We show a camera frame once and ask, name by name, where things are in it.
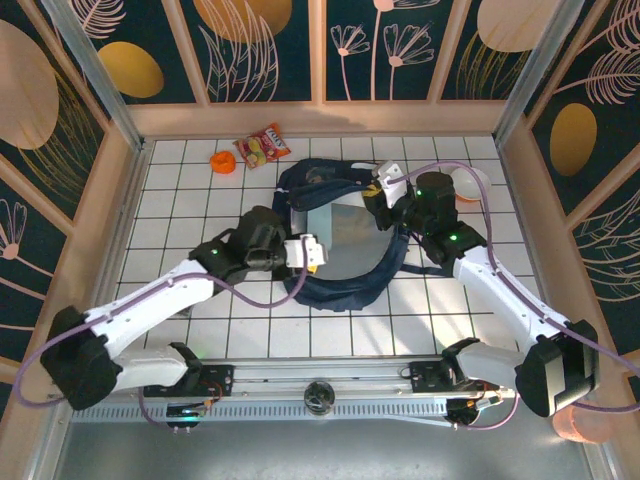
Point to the navy blue backpack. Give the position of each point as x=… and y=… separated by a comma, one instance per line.
x=345, y=295

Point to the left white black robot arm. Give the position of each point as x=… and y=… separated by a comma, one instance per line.
x=150, y=305

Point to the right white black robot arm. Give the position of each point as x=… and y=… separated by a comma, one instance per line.
x=500, y=295

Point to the red yellow snack bag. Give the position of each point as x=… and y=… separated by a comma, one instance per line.
x=262, y=147

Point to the white bowl orange outside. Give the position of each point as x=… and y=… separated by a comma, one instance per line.
x=472, y=185

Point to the small orange cup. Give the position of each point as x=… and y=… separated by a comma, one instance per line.
x=222, y=163

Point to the black round knob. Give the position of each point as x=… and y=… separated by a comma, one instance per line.
x=319, y=397

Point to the left black controller box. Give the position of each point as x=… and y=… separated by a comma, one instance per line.
x=185, y=412

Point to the black controller box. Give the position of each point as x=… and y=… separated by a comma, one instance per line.
x=465, y=410
x=185, y=412

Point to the right black controller box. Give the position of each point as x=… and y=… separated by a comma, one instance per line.
x=465, y=410

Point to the translucent pink cup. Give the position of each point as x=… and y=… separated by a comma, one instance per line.
x=590, y=431

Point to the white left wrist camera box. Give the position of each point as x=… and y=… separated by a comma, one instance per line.
x=305, y=249

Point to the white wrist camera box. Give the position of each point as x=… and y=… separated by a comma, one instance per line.
x=305, y=249
x=392, y=182

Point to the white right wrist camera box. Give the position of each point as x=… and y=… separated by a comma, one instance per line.
x=392, y=182

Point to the aluminium mounting rail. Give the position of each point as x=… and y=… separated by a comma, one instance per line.
x=300, y=372

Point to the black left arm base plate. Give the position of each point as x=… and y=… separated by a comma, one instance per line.
x=220, y=380

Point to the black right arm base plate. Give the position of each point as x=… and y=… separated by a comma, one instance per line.
x=425, y=377

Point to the aluminium frame post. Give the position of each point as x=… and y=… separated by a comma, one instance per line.
x=100, y=85
x=535, y=70

